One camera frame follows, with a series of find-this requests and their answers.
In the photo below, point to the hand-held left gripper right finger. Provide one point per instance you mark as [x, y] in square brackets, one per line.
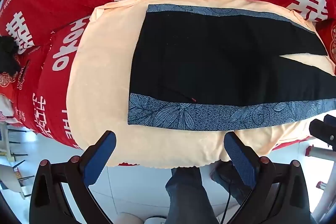
[240, 158]

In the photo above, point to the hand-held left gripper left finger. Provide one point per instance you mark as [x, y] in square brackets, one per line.
[101, 157]

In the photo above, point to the black pants blue patterned stripe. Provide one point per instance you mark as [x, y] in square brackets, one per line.
[210, 56]

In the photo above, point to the white pole red caps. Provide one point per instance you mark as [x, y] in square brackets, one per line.
[321, 151]

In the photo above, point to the person's dark shoe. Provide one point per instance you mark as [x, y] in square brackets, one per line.
[228, 178]

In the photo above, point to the person's leg in jeans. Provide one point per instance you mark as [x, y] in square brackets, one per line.
[185, 195]

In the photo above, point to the cream blanket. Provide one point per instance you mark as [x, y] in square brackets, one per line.
[105, 82]

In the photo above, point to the red cushion gold pattern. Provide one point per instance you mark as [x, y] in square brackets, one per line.
[331, 43]

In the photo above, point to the red printed pillow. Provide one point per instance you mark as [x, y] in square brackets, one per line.
[59, 77]

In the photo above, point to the white chair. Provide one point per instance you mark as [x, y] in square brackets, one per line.
[11, 179]

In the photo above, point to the black fluffy thing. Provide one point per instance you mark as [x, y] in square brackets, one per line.
[9, 54]

